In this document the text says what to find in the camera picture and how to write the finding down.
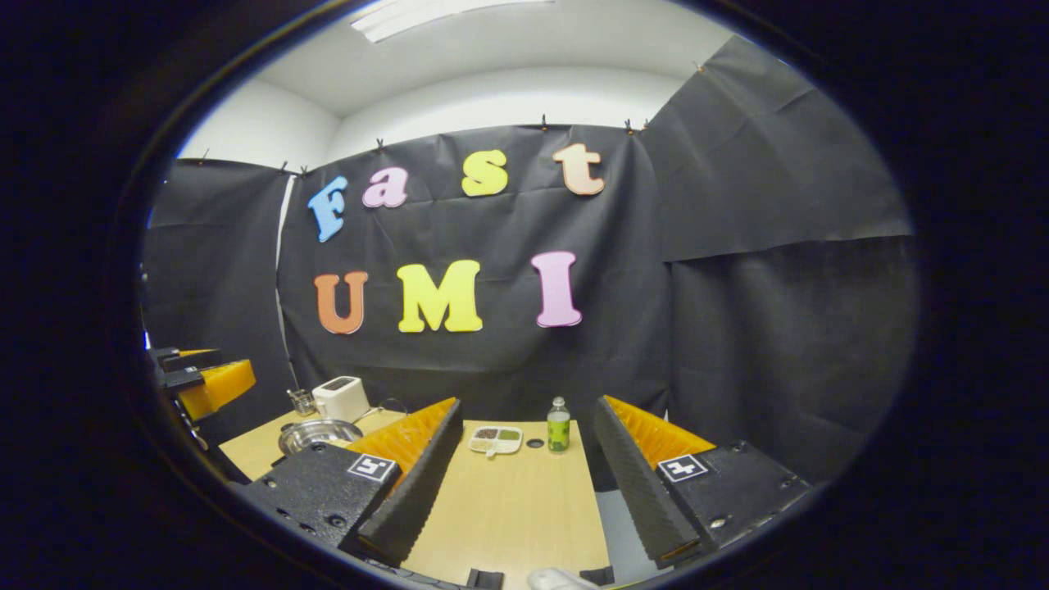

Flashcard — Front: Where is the white divided tray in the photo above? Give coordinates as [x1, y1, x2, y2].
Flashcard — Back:
[467, 425, 524, 457]

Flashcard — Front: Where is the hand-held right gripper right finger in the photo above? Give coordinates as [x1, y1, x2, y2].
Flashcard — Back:
[592, 396, 812, 570]

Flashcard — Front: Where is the steel pot with black handles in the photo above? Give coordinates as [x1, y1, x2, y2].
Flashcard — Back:
[278, 419, 364, 456]

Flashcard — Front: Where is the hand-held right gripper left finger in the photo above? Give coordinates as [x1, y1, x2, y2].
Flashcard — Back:
[238, 397, 464, 568]

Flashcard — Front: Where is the green drink bottle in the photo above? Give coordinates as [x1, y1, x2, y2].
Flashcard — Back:
[547, 397, 572, 454]

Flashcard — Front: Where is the white toaster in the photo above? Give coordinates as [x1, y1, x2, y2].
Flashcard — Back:
[312, 375, 371, 424]

